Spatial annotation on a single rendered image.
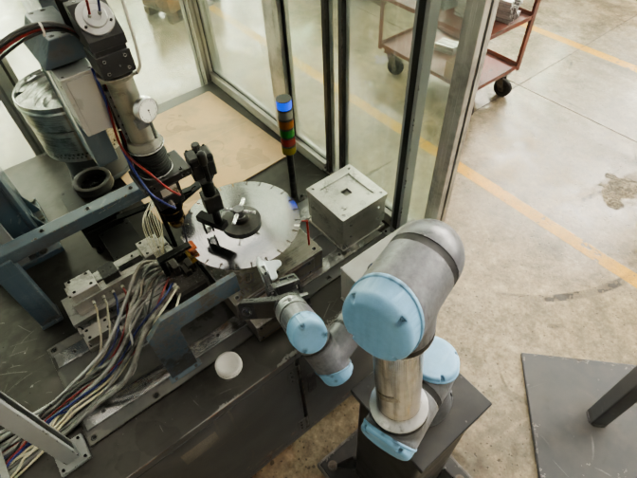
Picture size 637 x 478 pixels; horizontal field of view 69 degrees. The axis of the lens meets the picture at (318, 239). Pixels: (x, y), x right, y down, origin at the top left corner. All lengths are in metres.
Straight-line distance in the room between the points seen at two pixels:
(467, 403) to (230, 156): 1.20
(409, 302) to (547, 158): 2.63
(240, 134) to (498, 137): 1.85
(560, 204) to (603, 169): 0.44
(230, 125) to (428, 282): 1.48
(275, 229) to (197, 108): 0.99
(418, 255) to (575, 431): 1.60
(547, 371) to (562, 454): 0.33
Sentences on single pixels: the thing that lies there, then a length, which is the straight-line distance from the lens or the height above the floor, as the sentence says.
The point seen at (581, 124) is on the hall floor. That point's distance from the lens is 3.56.
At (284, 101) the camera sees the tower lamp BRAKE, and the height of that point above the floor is 1.16.
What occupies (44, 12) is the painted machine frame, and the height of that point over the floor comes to 1.52.
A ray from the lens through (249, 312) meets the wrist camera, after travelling 1.12.
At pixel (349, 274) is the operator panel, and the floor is 0.90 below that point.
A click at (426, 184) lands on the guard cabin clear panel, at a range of 1.35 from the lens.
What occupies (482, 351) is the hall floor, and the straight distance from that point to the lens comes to 2.22.
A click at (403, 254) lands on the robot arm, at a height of 1.39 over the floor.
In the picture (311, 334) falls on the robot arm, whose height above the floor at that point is 1.08.
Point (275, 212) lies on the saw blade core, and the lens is 1.32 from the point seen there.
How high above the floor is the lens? 1.90
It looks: 50 degrees down
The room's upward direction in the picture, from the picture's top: 4 degrees counter-clockwise
